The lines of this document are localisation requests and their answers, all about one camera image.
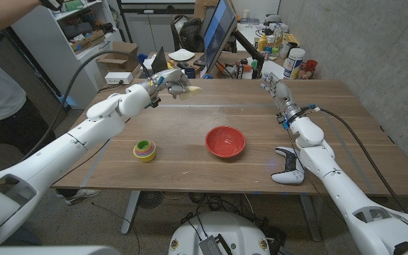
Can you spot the dark blue mug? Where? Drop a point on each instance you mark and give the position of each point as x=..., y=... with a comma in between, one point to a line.
x=191, y=73

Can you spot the black backpack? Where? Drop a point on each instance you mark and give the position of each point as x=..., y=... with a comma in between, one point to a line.
x=190, y=35

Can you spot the white wipes canister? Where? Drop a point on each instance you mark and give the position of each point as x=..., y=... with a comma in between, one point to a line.
x=293, y=63

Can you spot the white power box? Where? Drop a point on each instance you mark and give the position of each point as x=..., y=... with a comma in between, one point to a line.
x=119, y=78

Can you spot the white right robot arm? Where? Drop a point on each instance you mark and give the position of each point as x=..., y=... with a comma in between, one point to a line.
x=331, y=177

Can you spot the black laptop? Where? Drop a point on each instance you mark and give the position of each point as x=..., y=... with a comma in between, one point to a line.
x=159, y=62

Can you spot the printed brown cardboard box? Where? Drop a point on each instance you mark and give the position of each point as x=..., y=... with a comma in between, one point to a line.
x=88, y=40

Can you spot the grey table leg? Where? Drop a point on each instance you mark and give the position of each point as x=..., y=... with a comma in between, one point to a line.
x=130, y=212
x=310, y=217

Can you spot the white plate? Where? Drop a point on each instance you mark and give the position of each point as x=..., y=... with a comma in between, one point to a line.
x=181, y=55

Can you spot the white shelf unit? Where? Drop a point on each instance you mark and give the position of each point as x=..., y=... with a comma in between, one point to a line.
x=48, y=53

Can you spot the person's bare forearm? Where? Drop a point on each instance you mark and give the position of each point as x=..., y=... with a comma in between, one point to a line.
x=2, y=16

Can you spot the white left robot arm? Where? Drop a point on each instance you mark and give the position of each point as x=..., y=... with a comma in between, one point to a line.
x=66, y=148

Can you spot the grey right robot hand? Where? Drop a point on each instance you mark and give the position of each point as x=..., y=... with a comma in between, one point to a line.
x=282, y=93

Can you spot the black keyboard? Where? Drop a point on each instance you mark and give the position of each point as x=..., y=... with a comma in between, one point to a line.
x=199, y=61

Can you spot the yellow sponge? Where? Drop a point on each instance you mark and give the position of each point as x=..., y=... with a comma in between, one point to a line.
x=194, y=91

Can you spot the computer monitor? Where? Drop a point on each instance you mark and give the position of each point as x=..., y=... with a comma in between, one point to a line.
x=218, y=32

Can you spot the yellow squeeze bottle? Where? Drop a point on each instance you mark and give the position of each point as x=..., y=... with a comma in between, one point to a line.
x=262, y=43

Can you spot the white robot torso base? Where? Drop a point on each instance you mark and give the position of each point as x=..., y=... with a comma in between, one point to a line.
x=225, y=226

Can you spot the white game controller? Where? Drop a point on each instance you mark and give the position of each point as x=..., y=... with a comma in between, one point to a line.
x=289, y=177

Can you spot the stack of colourful plastic cups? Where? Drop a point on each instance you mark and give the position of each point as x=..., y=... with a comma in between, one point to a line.
x=144, y=152

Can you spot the open cardboard box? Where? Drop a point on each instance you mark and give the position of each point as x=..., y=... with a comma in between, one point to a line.
x=120, y=62

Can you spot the red bowl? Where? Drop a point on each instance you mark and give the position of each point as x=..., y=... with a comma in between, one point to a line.
x=225, y=141

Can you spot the black teleoperation glove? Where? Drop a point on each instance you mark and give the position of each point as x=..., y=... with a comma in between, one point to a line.
x=51, y=4

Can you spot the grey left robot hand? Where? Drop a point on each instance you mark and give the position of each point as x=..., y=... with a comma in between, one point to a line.
x=170, y=79

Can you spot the grey cabinet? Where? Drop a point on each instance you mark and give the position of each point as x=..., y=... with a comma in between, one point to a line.
x=147, y=32

